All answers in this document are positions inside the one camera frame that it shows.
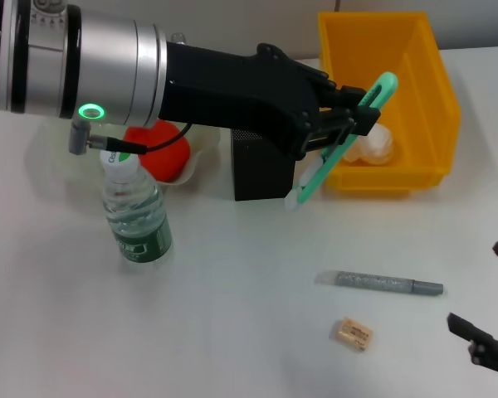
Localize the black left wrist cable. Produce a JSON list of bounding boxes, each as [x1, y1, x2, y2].
[[68, 119, 193, 157]]

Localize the clear green-label water bottle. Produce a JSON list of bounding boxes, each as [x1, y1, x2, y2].
[[100, 147, 174, 265]]

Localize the green utility knife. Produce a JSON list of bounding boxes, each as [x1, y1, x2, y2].
[[284, 70, 399, 212]]

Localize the white paper ball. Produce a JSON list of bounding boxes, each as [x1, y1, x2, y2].
[[341, 122, 397, 166]]

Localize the beige eraser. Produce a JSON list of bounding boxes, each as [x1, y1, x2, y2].
[[330, 317, 375, 354]]

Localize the pale green glass fruit plate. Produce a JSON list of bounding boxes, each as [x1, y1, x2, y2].
[[28, 119, 223, 194]]

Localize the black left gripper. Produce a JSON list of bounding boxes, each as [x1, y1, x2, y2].
[[157, 41, 382, 162]]

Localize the orange fruit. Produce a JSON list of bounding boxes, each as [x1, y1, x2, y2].
[[124, 120, 192, 184]]

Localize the grey glitter pen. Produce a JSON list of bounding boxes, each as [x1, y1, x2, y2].
[[315, 269, 446, 298]]

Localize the yellow plastic bin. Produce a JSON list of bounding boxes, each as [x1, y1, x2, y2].
[[317, 11, 461, 198]]

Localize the black mesh pen holder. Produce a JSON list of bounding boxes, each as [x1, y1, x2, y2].
[[230, 127, 296, 202]]

